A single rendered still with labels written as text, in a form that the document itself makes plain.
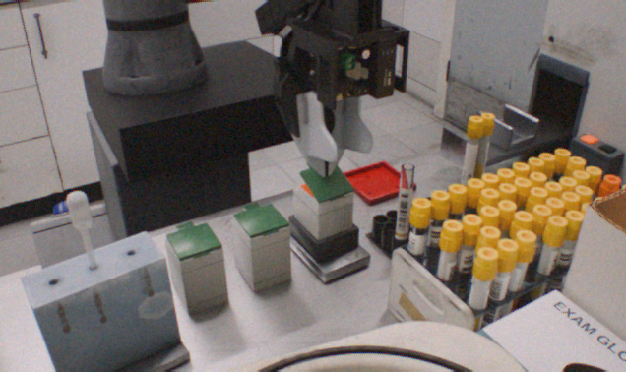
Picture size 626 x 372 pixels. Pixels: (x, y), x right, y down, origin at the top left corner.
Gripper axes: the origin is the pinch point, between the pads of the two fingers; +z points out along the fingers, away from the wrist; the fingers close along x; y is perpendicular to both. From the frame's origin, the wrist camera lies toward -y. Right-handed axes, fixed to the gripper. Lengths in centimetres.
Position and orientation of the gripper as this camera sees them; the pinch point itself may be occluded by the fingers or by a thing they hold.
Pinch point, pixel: (321, 159)
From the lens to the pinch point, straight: 54.3
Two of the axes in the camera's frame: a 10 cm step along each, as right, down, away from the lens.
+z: 0.0, 8.6, 5.2
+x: 8.5, -2.7, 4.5
